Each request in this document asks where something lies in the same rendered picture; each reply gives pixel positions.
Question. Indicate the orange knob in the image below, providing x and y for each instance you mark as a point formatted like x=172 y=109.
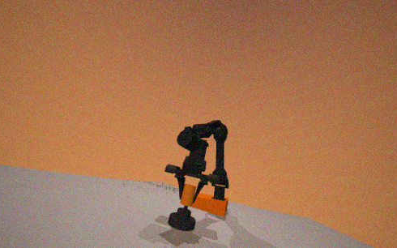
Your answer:
x=188 y=195

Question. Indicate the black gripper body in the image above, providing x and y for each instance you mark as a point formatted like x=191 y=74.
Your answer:
x=212 y=178

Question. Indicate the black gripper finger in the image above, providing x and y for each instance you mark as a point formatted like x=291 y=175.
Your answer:
x=181 y=183
x=200 y=186

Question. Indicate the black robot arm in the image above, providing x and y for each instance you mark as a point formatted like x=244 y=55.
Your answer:
x=190 y=139

